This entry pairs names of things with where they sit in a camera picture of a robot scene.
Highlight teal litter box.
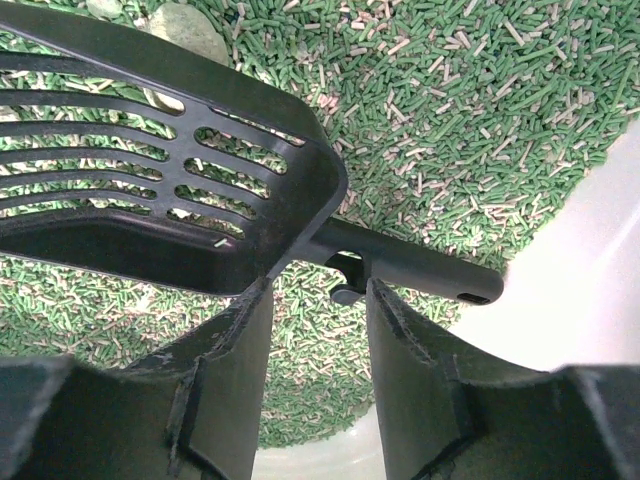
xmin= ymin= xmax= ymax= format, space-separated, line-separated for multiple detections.
xmin=254 ymin=125 xmax=639 ymax=479

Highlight black litter scoop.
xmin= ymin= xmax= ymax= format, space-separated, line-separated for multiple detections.
xmin=1 ymin=2 xmax=503 ymax=305

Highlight green cat litter pellets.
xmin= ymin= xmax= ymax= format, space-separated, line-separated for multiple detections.
xmin=1 ymin=1 xmax=639 ymax=448

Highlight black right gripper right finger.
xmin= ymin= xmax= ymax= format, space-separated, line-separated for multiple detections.
xmin=366 ymin=279 xmax=639 ymax=479

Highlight pale green litter clump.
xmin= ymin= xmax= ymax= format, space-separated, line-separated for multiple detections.
xmin=145 ymin=2 xmax=229 ymax=66
xmin=86 ymin=0 xmax=123 ymax=20

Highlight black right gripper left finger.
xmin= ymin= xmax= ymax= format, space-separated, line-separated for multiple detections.
xmin=1 ymin=278 xmax=273 ymax=479

